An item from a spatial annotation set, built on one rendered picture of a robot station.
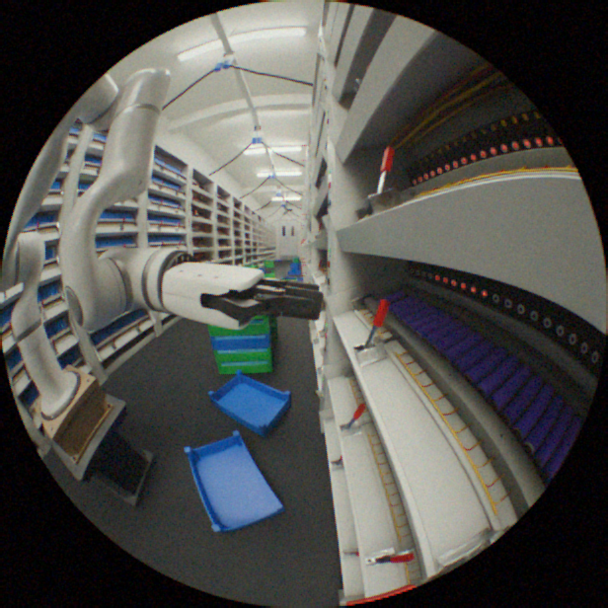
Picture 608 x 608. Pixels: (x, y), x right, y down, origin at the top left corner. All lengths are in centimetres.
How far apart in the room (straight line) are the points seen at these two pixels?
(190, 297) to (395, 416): 23
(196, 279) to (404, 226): 18
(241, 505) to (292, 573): 27
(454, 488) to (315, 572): 52
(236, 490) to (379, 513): 45
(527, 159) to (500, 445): 19
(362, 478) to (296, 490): 33
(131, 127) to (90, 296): 22
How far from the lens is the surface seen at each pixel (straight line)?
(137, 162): 30
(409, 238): 15
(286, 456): 70
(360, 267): 40
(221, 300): 16
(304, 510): 64
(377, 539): 36
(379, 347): 25
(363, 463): 38
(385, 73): 25
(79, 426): 61
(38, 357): 61
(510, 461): 18
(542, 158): 16
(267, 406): 83
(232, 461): 72
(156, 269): 22
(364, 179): 43
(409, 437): 19
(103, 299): 23
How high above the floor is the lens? 64
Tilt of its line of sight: 18 degrees down
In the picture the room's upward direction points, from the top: straight up
